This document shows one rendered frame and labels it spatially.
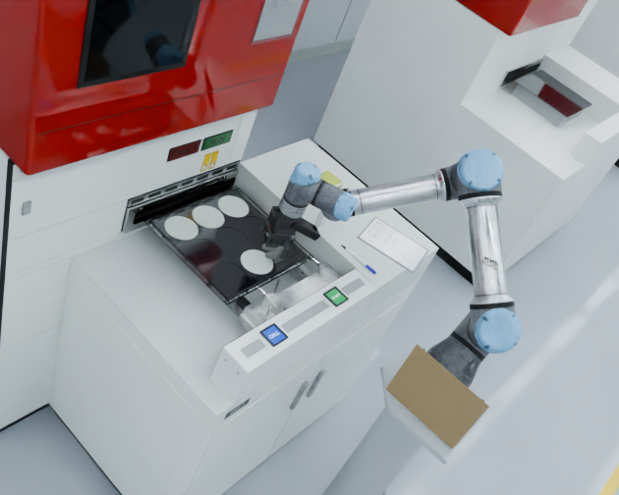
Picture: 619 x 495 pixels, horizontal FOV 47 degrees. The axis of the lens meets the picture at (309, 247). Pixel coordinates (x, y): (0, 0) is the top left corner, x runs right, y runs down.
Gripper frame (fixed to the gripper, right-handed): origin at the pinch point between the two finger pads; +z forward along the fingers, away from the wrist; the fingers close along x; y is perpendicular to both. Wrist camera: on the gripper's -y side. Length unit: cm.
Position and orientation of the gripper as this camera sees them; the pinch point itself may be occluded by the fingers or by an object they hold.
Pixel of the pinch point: (277, 259)
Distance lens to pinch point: 213.4
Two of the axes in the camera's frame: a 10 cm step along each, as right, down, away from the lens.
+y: -9.1, -0.4, -4.2
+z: -3.2, 6.9, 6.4
